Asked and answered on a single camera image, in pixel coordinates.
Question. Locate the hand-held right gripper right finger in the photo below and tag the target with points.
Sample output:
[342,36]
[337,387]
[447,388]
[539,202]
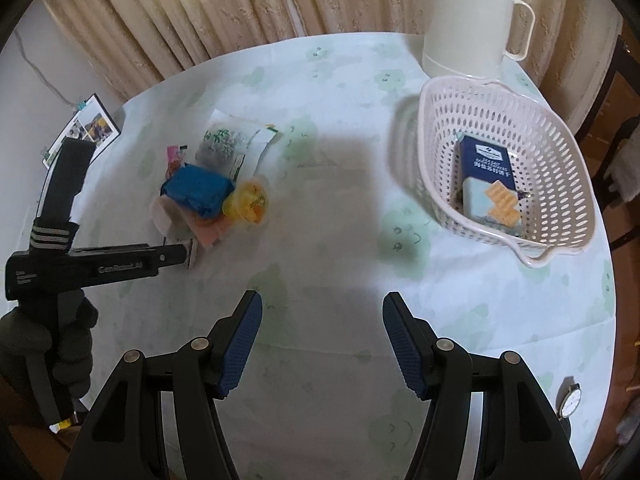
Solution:
[401,346]

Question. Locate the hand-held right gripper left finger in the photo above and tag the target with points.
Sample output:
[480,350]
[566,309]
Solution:
[240,346]

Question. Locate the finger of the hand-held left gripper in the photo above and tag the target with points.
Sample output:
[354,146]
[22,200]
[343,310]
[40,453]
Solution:
[174,256]

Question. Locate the white bag with green print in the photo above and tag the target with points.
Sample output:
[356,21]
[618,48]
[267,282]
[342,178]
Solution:
[225,142]

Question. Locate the white plastic basket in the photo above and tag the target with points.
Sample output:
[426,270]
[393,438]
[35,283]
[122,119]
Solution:
[550,160]

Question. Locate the person's left hand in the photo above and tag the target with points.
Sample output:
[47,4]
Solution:
[75,345]

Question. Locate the pale pink translucent packet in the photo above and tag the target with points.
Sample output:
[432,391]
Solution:
[167,215]

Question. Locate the salmon pink packet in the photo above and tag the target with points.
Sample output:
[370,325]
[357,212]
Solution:
[212,232]

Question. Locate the blue snack packet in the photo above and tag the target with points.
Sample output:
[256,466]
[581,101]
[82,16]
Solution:
[195,190]

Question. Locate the orange jelly cup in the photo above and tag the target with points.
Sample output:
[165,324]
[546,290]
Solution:
[247,202]

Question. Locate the small pink patterned packet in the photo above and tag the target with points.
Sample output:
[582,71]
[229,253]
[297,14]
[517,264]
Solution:
[176,160]

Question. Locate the teal binder clip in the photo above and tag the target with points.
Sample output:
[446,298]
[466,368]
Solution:
[80,105]

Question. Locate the light blue cracker packet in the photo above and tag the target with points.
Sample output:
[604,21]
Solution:
[475,200]

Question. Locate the wristwatch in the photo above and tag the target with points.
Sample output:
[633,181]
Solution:
[569,401]

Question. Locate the dark blue snack box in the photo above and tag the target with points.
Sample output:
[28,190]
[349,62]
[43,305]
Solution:
[482,160]

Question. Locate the beige patterned curtain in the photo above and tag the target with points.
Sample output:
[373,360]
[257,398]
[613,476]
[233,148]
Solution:
[200,10]

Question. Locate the dark wooden chair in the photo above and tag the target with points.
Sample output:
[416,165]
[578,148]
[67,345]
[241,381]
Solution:
[614,147]

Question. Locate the white thermos jug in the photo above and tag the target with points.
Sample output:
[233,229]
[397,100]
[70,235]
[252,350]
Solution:
[465,20]

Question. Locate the wall photo poster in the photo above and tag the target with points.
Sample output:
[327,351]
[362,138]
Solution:
[92,127]

